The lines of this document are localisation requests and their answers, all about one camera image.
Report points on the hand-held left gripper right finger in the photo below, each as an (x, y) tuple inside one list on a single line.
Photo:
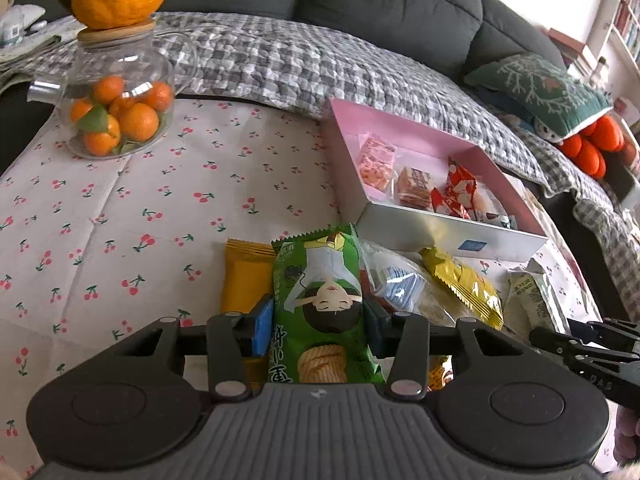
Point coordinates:
[(375, 327)]

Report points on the orange plush toy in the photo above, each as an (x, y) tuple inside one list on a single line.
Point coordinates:
[(590, 152)]

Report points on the cherry print tablecloth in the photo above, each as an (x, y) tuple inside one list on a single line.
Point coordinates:
[(150, 200)]

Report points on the brown square snack packet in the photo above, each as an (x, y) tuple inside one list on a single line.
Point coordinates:
[(412, 187)]

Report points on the clear packet with blue print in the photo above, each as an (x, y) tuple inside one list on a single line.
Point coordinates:
[(400, 285)]

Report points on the pile of small tangerines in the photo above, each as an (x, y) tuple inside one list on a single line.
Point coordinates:
[(137, 120)]

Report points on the stack of books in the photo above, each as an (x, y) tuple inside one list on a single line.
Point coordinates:
[(570, 50)]

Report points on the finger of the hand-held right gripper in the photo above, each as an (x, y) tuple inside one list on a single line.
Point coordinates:
[(560, 342), (610, 332)]

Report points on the yellow crinkled snack packet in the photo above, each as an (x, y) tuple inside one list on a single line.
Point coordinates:
[(465, 285)]

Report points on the green snack packet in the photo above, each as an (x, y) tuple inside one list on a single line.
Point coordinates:
[(320, 280)]

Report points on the white bookshelf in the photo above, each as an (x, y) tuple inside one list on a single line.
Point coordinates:
[(627, 20)]

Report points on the grey checkered blanket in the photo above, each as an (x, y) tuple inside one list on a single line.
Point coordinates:
[(300, 60)]

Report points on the pink snack packet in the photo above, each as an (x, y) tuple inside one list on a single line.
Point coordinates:
[(375, 162)]

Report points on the pink cardboard box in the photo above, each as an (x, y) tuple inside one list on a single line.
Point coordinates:
[(350, 160)]

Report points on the clear packet with white filling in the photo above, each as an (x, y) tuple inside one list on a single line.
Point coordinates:
[(487, 205)]

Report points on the glass teapot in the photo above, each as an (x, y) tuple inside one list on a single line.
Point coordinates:
[(115, 62)]

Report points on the golden yellow snack bar packet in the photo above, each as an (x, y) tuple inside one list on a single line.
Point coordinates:
[(245, 280)]

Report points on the long white cracker packet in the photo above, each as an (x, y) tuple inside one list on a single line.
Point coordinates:
[(530, 295)]

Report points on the green patterned cushion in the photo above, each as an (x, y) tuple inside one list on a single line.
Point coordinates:
[(540, 90)]

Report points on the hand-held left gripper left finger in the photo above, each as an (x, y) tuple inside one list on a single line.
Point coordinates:
[(262, 322)]

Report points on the white cloth bundle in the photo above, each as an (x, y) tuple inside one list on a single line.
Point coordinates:
[(20, 20)]

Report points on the wooden teapot lid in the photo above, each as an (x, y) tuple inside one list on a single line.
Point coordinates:
[(117, 35)]

